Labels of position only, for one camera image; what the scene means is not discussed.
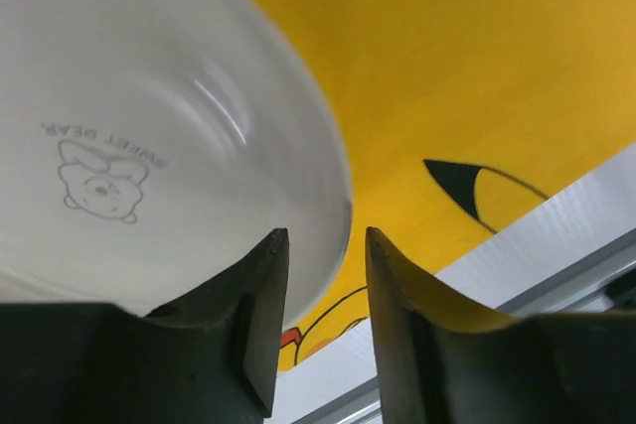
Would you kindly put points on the cream upturned bowl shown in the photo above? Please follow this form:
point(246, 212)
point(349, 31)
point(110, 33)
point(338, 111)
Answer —
point(148, 145)

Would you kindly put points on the yellow printed cloth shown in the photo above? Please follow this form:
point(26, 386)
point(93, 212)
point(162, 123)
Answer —
point(459, 117)

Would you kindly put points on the aluminium mounting rail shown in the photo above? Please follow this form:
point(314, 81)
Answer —
point(497, 325)

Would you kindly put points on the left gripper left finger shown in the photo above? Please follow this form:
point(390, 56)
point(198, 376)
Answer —
point(209, 356)

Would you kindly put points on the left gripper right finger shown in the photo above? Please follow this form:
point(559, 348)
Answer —
point(497, 369)

